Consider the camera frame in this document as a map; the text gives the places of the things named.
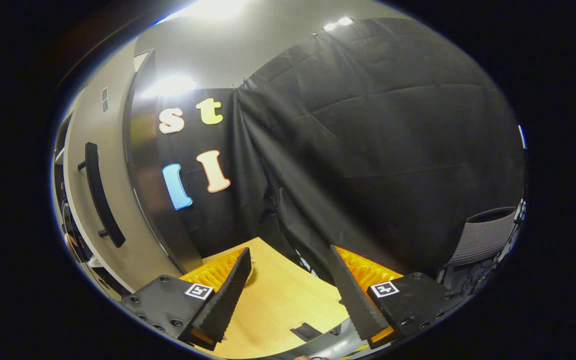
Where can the black flat bracket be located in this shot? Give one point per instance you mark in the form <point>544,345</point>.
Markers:
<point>306,332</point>

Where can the grey mesh chair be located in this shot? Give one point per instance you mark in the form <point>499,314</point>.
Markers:
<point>483,237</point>

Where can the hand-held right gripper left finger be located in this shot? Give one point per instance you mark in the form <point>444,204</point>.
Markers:
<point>228,295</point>

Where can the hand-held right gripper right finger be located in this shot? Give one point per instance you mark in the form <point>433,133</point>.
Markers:
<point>350,295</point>

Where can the ceiling light panel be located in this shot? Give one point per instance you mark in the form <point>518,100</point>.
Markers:
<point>218,7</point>
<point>339,23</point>

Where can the white shoe cabinet door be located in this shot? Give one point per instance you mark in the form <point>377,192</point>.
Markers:
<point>115,150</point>

